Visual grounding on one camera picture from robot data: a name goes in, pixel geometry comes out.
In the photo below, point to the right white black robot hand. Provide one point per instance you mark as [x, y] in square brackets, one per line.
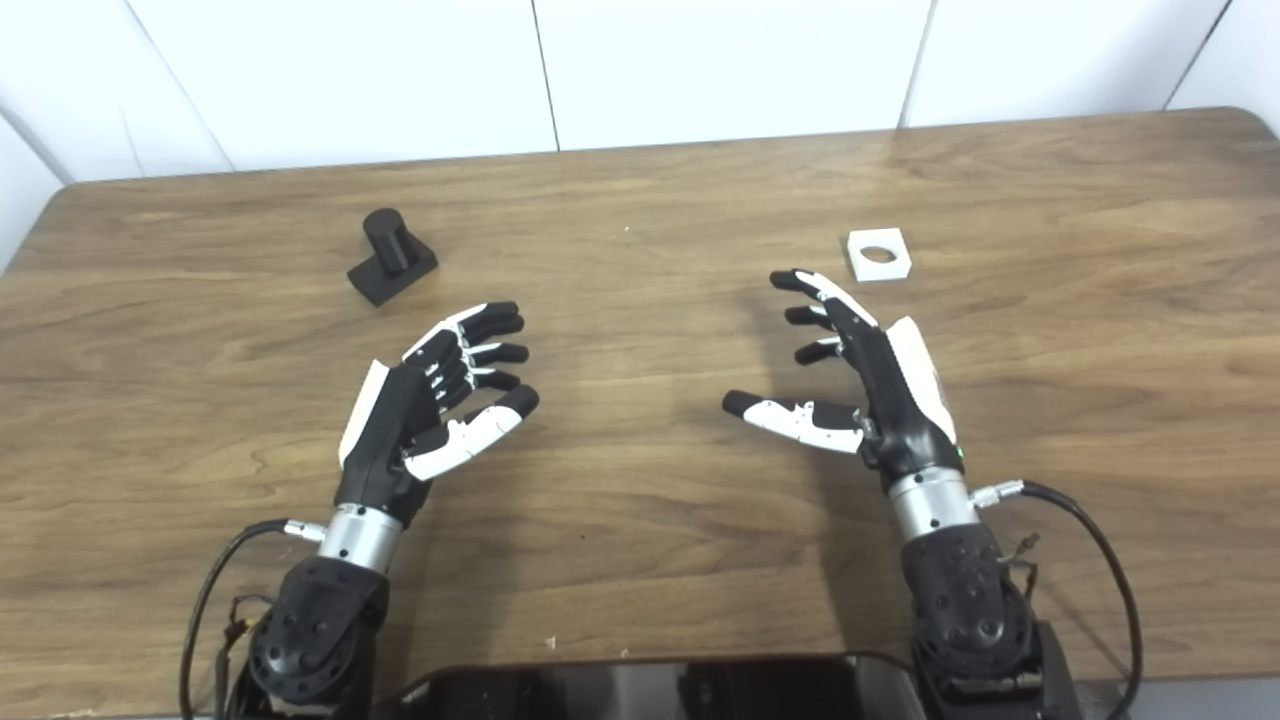
[895, 410]

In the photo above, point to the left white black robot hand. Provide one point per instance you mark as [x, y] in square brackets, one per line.
[385, 430]

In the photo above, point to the white square piece with hole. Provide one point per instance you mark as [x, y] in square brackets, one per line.
[900, 268]

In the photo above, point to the black peg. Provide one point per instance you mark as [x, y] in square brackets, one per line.
[390, 265]

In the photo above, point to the black grey robot torso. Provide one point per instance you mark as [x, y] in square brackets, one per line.
[600, 695]

